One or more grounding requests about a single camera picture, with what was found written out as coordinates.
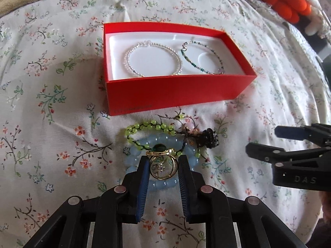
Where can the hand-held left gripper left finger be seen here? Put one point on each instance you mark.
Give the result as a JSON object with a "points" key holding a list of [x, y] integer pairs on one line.
{"points": [[141, 193]]}

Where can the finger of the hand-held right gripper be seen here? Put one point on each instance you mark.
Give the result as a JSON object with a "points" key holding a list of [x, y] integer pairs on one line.
{"points": [[261, 151], [292, 132]]}

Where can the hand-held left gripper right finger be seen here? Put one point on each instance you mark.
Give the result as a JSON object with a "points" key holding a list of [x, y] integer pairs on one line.
{"points": [[184, 193]]}

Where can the red cardboard box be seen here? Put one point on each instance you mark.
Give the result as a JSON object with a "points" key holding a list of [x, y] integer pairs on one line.
{"points": [[170, 93]]}

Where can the white plush toy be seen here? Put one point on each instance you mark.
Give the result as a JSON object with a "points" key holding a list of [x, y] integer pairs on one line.
{"points": [[314, 23]]}

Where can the floral bed sheet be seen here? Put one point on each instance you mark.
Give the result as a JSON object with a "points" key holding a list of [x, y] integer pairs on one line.
{"points": [[51, 108]]}

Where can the orange plush toy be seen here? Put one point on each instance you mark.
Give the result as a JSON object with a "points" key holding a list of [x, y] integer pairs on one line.
{"points": [[281, 0]]}

